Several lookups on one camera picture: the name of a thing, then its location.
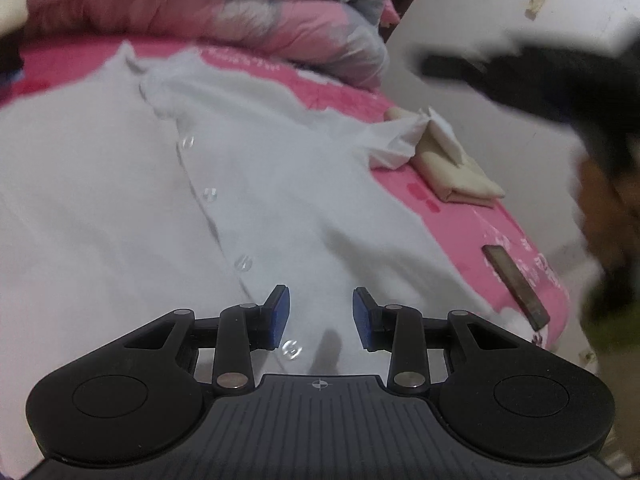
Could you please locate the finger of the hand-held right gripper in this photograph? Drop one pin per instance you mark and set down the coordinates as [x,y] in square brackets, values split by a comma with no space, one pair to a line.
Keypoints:
[445,67]

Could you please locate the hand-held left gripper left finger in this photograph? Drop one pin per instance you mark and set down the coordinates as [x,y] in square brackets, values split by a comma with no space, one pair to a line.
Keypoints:
[280,317]

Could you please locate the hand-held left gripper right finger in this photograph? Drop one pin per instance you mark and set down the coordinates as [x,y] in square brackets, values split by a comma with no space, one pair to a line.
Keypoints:
[362,317]

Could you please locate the white shirt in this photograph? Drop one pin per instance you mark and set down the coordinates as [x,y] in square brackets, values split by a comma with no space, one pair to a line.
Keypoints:
[125,200]

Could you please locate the beige folded cloth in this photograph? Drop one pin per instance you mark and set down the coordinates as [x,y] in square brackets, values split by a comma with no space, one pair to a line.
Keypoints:
[460,175]

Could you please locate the person's right hand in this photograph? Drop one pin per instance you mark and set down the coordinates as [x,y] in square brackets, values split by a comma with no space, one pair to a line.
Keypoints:
[610,220]

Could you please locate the dark smartphone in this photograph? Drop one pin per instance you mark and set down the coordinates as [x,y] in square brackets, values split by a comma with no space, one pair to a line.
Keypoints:
[515,285]

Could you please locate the pink floral quilt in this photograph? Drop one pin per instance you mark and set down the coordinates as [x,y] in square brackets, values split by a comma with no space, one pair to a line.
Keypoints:
[200,5]

